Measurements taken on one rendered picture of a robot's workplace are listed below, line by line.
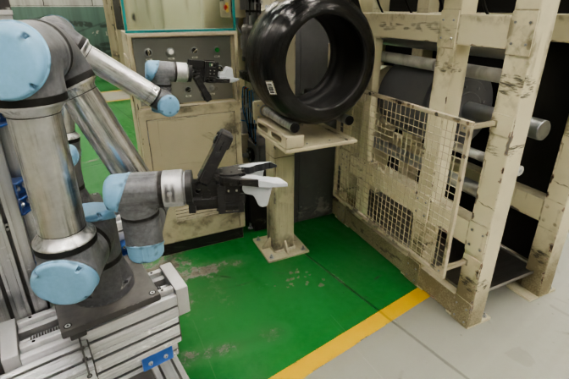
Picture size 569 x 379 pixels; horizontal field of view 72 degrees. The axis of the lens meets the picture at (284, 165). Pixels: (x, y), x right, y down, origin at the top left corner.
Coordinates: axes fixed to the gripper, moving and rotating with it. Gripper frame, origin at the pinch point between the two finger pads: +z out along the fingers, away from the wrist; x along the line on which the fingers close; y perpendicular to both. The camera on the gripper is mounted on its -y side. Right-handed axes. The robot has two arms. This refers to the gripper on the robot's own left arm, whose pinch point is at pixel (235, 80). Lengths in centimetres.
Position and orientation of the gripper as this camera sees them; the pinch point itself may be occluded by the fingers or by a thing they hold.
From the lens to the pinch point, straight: 165.7
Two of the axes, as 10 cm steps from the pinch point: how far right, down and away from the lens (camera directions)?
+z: 9.0, -0.4, 4.3
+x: -4.2, -3.4, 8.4
